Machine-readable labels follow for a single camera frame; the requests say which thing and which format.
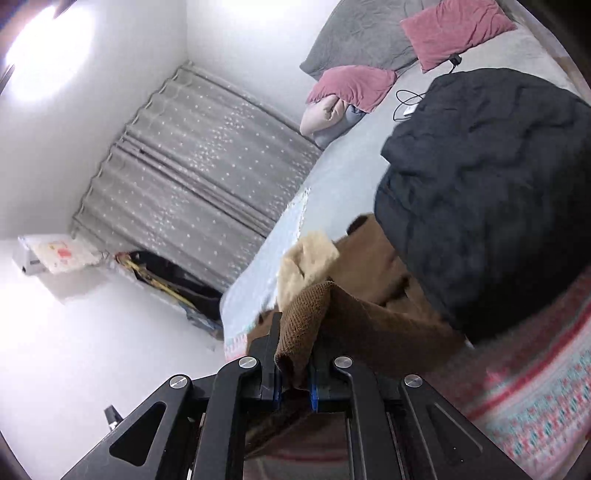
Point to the grey quilted headboard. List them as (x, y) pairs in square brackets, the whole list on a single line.
[(360, 37)]

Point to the grey star-patterned curtain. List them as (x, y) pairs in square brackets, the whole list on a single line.
[(184, 175)]

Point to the patterned knit blanket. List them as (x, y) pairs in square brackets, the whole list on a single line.
[(531, 392)]

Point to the brown coat with fur collar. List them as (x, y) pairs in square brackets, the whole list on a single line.
[(369, 323)]

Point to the yellow coat rack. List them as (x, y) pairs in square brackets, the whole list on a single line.
[(147, 277)]

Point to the folded grey-blue quilt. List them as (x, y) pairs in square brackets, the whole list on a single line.
[(332, 136)]

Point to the small white charger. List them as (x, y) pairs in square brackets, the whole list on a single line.
[(410, 110)]

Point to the blue hanging bag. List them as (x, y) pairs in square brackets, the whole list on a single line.
[(205, 323)]

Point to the black quilted jacket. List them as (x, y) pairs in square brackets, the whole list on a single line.
[(485, 184)]

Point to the hanging dark clothes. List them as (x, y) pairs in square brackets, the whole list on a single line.
[(184, 286)]

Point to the air conditioner with floral cover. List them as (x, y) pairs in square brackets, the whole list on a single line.
[(60, 254)]

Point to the bed with grey sheet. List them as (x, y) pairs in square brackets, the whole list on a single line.
[(351, 152)]

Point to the light blue fringed throw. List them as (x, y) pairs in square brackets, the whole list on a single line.
[(258, 277)]

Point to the pink pillow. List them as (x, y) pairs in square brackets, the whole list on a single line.
[(355, 87), (452, 32)]

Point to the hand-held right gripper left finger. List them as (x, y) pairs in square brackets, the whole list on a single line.
[(265, 369)]

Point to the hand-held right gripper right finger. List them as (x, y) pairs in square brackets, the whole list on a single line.
[(323, 387)]

